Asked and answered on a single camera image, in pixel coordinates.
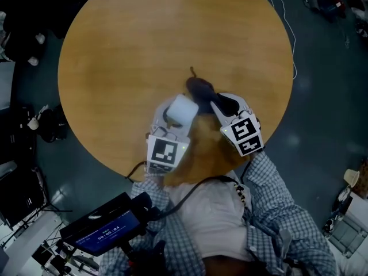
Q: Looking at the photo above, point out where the black bag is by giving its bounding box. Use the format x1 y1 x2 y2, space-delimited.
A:
39 105 69 144

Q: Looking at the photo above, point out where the person's right forearm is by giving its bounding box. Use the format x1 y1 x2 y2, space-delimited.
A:
244 151 320 235

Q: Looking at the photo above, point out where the black chest cable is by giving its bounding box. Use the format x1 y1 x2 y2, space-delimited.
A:
159 175 239 220

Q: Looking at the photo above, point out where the beige plush toy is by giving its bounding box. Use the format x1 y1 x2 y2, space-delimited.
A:
27 105 50 131

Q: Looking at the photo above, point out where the white floor cable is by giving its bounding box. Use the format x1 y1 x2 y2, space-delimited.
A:
260 0 297 81

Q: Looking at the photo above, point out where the brown basket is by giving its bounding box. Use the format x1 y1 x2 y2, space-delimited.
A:
355 158 368 200

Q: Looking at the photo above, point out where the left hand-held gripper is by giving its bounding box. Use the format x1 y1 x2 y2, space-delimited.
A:
145 94 194 174

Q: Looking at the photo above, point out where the black handheld monitor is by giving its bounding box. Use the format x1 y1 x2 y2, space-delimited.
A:
59 192 153 257

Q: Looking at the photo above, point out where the white plastic crate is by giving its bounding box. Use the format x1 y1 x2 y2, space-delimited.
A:
327 193 368 260

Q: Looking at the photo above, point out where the black equipment case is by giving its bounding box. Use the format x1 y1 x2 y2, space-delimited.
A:
0 161 48 231

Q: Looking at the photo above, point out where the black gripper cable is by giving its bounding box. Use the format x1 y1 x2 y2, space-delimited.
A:
240 158 252 184
125 160 148 182

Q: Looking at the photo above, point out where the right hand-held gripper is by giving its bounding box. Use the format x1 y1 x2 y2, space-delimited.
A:
209 93 266 157

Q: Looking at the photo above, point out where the person's torso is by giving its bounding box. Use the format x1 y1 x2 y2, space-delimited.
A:
99 175 337 276

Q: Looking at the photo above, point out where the dark cloth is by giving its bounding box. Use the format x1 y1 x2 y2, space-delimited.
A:
186 66 221 115

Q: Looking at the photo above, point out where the beaded strap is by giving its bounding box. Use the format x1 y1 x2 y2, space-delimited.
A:
233 182 247 209

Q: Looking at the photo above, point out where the beige paper cup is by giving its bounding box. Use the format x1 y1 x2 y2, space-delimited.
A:
343 168 361 188

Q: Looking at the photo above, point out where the person's left forearm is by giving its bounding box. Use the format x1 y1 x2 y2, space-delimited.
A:
131 172 173 209

